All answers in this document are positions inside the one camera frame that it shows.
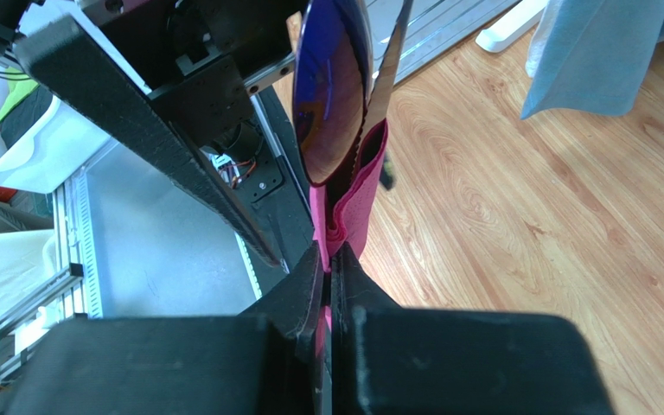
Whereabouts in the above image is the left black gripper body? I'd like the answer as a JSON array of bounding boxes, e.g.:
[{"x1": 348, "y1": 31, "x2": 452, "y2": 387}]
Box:
[{"x1": 79, "y1": 1, "x2": 307, "y2": 149}]

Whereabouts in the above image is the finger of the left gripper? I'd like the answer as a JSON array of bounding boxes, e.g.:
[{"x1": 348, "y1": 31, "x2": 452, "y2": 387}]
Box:
[{"x1": 15, "y1": 15, "x2": 280, "y2": 266}]

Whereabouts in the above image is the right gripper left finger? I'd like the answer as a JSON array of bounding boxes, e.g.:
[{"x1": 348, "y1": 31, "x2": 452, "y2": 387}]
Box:
[{"x1": 5, "y1": 243, "x2": 323, "y2": 414}]

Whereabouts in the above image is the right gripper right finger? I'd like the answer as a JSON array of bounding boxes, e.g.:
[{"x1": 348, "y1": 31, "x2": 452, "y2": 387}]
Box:
[{"x1": 331, "y1": 245, "x2": 614, "y2": 414}]

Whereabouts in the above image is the purple metal spoon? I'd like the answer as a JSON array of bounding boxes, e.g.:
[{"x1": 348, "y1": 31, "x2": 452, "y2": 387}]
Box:
[{"x1": 292, "y1": 0, "x2": 373, "y2": 186}]

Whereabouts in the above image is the pink paper napkin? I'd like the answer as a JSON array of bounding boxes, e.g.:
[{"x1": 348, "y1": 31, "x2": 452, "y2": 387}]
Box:
[{"x1": 309, "y1": 119, "x2": 393, "y2": 358}]

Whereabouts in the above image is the purple metal knife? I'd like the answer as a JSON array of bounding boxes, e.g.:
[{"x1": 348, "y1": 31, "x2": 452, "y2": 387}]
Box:
[{"x1": 354, "y1": 0, "x2": 413, "y2": 176}]

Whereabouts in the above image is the white plastic bin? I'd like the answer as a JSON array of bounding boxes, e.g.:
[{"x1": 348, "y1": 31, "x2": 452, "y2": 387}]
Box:
[{"x1": 0, "y1": 79, "x2": 111, "y2": 194}]

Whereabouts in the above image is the silver metal tray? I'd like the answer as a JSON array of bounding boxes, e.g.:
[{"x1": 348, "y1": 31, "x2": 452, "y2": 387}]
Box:
[{"x1": 364, "y1": 0, "x2": 516, "y2": 82}]

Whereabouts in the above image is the blue grey hanging cloth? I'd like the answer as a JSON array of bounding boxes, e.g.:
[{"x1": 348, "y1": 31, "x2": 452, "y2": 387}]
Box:
[{"x1": 520, "y1": 0, "x2": 664, "y2": 119}]

